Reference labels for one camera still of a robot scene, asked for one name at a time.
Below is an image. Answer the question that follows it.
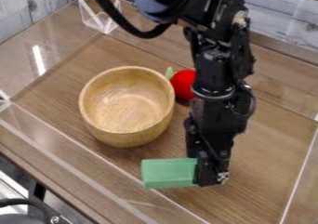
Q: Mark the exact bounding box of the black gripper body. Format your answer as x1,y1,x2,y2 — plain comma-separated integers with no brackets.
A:
184,92,256,163

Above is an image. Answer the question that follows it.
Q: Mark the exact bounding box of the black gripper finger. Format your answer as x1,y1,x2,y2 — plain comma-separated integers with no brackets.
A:
194,151,230,187

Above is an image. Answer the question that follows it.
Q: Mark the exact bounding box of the green rectangular block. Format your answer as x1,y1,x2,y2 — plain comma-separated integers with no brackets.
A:
140,158,196,189

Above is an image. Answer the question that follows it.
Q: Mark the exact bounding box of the wooden bowl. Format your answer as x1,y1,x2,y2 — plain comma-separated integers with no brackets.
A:
79,66,175,148

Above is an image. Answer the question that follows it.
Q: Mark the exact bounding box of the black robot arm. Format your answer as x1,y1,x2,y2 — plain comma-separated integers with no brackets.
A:
132,0,256,187

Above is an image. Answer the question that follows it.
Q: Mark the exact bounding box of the red toy strawberry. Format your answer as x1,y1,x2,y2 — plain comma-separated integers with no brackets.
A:
165,67,195,100

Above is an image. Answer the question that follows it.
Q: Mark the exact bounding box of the clear acrylic tray wall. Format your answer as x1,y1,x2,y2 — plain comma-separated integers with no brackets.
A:
0,98,208,224

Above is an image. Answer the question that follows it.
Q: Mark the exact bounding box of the black metal table frame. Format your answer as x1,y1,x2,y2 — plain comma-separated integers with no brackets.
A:
0,155,89,224

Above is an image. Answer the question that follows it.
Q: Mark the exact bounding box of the clear acrylic corner bracket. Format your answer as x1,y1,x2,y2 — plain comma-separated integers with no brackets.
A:
79,0,117,34

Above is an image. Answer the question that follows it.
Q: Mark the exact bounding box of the black cable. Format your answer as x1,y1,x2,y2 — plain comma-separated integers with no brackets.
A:
0,197,43,224

